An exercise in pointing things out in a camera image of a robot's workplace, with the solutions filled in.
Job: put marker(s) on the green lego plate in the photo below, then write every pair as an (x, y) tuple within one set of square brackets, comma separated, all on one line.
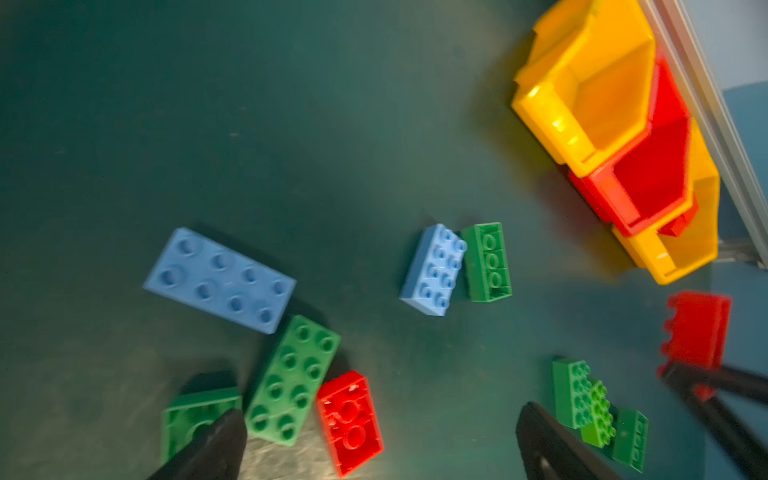
[(288, 387)]

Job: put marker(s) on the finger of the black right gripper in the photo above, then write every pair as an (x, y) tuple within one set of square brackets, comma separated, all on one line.
[(746, 451), (683, 379)]

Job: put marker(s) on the blue lego brick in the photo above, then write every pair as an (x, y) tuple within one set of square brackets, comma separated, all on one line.
[(432, 276)]

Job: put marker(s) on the red plastic bin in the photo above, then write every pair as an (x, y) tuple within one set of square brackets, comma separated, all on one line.
[(647, 184)]

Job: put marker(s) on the small green lego brick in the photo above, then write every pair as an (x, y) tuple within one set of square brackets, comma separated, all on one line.
[(189, 415)]

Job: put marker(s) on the left yellow plastic bin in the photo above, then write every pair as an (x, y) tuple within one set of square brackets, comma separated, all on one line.
[(584, 90)]

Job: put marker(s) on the bright green lego brick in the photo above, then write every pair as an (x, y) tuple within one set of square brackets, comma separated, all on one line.
[(600, 431)]

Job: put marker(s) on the long red lego brick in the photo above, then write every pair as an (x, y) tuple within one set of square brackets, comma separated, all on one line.
[(349, 422)]

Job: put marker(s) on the small red lego brick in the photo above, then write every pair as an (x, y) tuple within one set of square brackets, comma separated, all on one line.
[(698, 330)]

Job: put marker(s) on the back aluminium frame rail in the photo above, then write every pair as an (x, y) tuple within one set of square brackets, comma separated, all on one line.
[(718, 53)]

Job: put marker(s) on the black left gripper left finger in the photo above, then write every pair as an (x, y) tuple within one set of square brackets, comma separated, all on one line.
[(217, 454)]

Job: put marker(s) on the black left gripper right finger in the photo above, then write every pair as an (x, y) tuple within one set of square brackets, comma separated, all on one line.
[(549, 451)]

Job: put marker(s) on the right yellow plastic bin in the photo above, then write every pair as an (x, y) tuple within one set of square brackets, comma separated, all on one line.
[(669, 258)]

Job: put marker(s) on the blue lego plate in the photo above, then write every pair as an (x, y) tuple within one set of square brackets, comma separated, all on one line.
[(201, 273)]

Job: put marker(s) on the yellow plastic bin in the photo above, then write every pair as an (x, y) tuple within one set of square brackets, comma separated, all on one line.
[(584, 90), (669, 258)]

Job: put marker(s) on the dark green lego brick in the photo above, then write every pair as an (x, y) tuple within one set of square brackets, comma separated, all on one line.
[(630, 442)]

